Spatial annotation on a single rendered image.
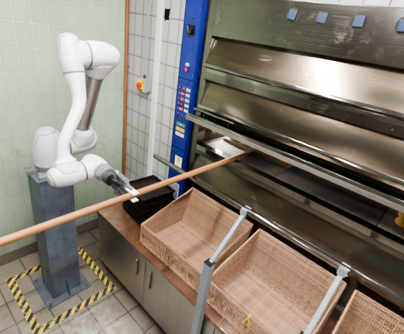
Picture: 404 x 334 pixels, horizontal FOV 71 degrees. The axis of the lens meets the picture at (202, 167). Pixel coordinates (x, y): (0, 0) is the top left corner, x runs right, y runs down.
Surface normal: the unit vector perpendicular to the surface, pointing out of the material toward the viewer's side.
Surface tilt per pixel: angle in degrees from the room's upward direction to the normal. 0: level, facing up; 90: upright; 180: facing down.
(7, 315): 0
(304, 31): 90
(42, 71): 90
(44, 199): 90
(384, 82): 70
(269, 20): 90
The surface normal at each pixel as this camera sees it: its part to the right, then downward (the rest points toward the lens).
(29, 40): 0.72, 0.40
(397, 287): -0.59, -0.08
